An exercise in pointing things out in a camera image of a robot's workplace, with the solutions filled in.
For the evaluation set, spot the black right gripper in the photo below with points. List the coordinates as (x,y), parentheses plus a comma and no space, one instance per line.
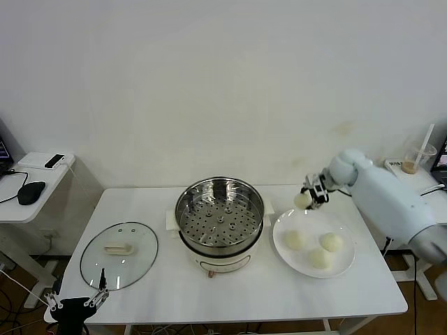
(326,195)

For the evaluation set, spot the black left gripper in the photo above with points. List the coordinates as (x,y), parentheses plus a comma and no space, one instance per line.
(71,310)

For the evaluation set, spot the white steamed baozi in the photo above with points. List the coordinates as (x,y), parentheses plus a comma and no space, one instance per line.
(331,242)
(301,200)
(295,240)
(320,259)

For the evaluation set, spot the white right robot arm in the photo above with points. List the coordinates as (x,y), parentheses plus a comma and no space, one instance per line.
(384,199)

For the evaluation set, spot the perforated steel steamer basket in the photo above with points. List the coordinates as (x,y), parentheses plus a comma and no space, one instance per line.
(195,209)

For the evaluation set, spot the white round plate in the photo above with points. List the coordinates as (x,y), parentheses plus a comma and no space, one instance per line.
(314,227)

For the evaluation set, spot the white printed book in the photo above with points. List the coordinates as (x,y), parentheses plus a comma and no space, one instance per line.
(393,165)

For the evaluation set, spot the white side table with mouse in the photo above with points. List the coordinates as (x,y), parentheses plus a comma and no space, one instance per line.
(14,213)

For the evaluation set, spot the clear plastic drink cup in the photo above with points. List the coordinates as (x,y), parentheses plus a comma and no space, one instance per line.
(419,157)

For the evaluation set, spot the white side table with cup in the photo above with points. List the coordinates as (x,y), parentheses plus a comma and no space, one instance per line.
(424,179)

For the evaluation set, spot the black computer mouse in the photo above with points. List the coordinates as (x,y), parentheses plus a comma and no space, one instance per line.
(31,193)

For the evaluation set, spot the white drinking straw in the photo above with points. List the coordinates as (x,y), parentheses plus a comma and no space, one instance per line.
(427,136)

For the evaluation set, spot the black laptop beside cup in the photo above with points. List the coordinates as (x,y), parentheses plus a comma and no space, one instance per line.
(440,160)

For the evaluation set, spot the small black white device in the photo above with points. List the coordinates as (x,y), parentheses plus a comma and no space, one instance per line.
(54,161)

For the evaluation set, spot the flat white box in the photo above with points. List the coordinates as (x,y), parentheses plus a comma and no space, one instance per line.
(31,161)

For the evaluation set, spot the white grey robot body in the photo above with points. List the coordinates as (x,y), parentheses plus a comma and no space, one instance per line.
(441,288)

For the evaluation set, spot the black laptop with pink windows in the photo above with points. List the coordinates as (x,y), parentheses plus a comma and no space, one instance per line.
(5,150)

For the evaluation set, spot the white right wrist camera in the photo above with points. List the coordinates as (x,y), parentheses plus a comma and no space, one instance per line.
(318,190)

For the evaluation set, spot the white wall socket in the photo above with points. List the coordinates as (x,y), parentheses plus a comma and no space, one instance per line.
(49,237)

